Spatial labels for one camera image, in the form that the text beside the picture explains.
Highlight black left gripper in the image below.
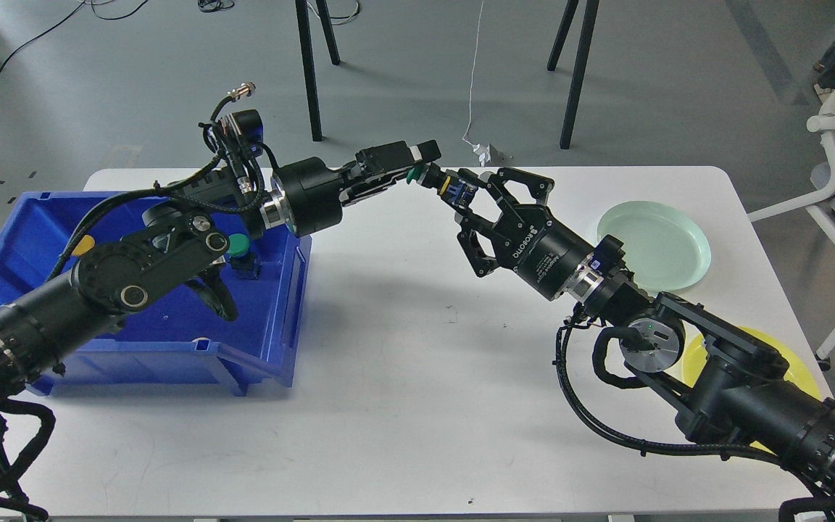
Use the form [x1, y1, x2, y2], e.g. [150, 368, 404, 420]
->
[262, 140, 441, 238]

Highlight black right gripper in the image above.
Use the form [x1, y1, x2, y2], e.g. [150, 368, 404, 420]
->
[455, 167, 594, 301]

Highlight green push button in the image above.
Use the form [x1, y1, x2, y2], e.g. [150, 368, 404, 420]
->
[406, 164, 479, 211]
[228, 233, 262, 281]

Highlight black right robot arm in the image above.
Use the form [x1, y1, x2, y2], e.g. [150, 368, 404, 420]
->
[422, 168, 835, 521]

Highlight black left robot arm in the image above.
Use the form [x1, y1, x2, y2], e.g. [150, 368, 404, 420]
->
[0, 82, 441, 521]

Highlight light green plate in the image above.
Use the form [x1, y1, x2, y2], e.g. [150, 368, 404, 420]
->
[597, 199, 712, 293]

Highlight yellow push button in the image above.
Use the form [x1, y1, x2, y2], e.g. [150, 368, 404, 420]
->
[70, 234, 96, 257]

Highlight yellow plate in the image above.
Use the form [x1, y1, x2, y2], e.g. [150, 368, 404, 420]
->
[675, 327, 824, 457]

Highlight black stand legs left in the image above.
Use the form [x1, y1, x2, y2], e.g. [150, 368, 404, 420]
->
[294, 0, 341, 142]

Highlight black stand legs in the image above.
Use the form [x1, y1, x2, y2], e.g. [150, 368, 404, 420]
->
[294, 0, 341, 142]
[547, 1, 600, 151]

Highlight black stand legs right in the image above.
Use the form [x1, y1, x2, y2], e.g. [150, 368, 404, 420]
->
[547, 1, 600, 151]

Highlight blue plastic bin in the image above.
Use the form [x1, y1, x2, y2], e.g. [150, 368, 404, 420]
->
[0, 191, 311, 396]

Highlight white cable with plug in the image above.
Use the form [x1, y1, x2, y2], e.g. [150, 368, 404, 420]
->
[462, 0, 507, 167]

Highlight black floor cable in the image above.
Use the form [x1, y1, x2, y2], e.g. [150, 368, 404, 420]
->
[0, 0, 150, 118]

